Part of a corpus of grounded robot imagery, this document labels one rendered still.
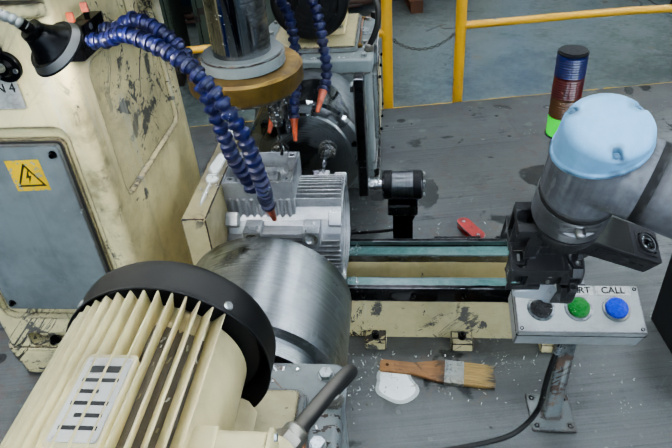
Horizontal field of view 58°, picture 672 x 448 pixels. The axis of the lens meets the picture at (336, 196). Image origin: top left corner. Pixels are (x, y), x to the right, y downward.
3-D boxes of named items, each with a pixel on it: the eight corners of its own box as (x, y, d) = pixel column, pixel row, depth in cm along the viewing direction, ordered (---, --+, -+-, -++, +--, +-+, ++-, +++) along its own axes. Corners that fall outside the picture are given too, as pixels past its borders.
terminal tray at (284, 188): (227, 218, 105) (220, 184, 101) (240, 184, 113) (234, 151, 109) (295, 218, 103) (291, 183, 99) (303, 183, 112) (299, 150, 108)
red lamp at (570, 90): (554, 102, 122) (557, 81, 119) (548, 89, 127) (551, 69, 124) (585, 101, 121) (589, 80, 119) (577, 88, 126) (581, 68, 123)
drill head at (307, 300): (140, 556, 75) (76, 437, 60) (213, 332, 104) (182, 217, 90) (341, 568, 72) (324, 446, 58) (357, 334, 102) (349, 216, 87)
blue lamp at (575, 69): (557, 81, 119) (560, 59, 117) (551, 69, 124) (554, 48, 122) (589, 80, 119) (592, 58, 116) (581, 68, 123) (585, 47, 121)
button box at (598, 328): (512, 344, 86) (517, 331, 82) (507, 297, 90) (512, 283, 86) (637, 346, 85) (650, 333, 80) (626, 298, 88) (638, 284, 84)
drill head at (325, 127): (248, 226, 129) (228, 122, 114) (279, 133, 162) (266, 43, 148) (365, 226, 126) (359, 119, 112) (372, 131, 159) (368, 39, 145)
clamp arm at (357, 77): (356, 197, 121) (348, 79, 106) (357, 188, 123) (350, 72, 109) (373, 196, 121) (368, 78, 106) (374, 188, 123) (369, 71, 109)
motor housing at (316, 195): (236, 299, 110) (218, 215, 99) (256, 234, 126) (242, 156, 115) (345, 300, 108) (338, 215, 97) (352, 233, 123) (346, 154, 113)
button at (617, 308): (604, 321, 83) (608, 317, 81) (600, 301, 84) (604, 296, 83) (627, 322, 82) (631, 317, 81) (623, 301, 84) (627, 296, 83)
